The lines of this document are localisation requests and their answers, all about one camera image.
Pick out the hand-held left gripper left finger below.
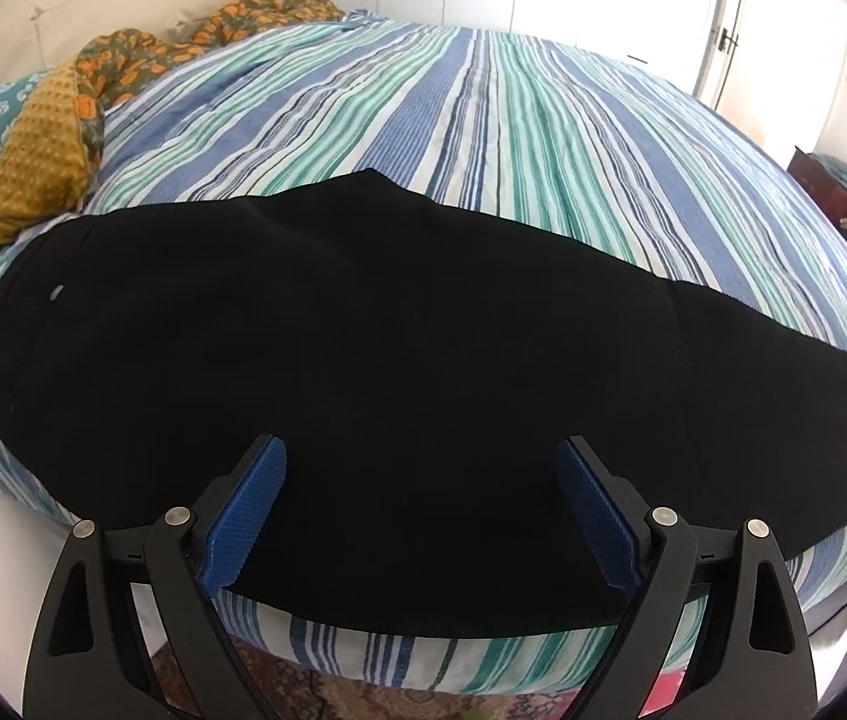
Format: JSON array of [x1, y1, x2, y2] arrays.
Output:
[[22, 433, 289, 720]]

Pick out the bed with striped sheet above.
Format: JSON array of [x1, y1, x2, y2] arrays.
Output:
[[0, 11, 847, 702]]

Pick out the red patterned rug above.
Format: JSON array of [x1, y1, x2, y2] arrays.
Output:
[[145, 645, 702, 720]]

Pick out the orange floral blanket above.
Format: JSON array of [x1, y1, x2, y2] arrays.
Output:
[[76, 0, 345, 151]]

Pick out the white door with black handle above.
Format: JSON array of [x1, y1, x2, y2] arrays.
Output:
[[697, 0, 749, 102]]

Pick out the dark wooden cabinet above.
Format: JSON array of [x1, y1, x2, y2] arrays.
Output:
[[787, 146, 847, 222]]

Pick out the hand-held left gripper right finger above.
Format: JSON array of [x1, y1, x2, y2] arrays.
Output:
[[556, 435, 818, 720]]

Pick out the yellow textured pillow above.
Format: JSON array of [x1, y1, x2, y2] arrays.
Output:
[[0, 64, 101, 263]]

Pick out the black pants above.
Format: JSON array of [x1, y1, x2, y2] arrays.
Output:
[[0, 167, 847, 638]]

